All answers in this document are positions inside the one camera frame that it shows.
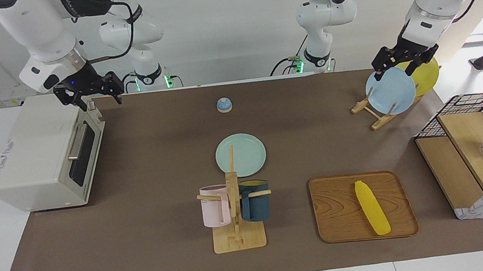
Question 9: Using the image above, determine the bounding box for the yellow corn cob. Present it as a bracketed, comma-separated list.
[354, 178, 392, 238]

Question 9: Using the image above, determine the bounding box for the wooden mug rack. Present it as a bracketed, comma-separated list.
[192, 141, 278, 256]

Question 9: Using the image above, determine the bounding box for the small blue dome bell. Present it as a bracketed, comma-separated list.
[216, 97, 233, 113]

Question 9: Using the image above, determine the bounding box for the white toaster oven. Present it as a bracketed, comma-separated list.
[0, 89, 114, 215]

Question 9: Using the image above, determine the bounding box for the dark teal mug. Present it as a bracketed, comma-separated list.
[237, 178, 273, 223]

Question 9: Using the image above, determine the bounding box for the yellow plate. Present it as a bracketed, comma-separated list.
[396, 58, 442, 99]

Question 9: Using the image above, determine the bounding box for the light blue plate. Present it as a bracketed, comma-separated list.
[363, 65, 419, 118]

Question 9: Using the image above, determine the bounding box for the brown wooden tray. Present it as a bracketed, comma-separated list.
[308, 167, 420, 247]

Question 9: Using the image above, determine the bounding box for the light wooden stepped shelf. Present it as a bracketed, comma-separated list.
[413, 110, 483, 216]

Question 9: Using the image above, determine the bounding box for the mint green plate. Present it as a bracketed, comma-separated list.
[213, 131, 269, 179]

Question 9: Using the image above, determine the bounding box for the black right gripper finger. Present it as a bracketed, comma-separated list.
[53, 79, 89, 115]
[103, 71, 125, 106]

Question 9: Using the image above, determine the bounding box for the white box behind oven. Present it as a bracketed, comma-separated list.
[0, 82, 46, 108]

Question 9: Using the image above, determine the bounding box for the pink mug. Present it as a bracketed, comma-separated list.
[199, 183, 233, 229]

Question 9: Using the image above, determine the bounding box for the glass oven door with handle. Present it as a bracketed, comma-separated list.
[62, 114, 106, 190]

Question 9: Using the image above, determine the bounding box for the brown table mat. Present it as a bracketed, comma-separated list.
[0, 56, 483, 271]

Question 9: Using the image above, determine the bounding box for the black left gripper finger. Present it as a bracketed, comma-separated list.
[370, 46, 400, 83]
[403, 44, 442, 76]

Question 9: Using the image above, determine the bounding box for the wooden plate rack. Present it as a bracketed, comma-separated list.
[349, 82, 426, 133]

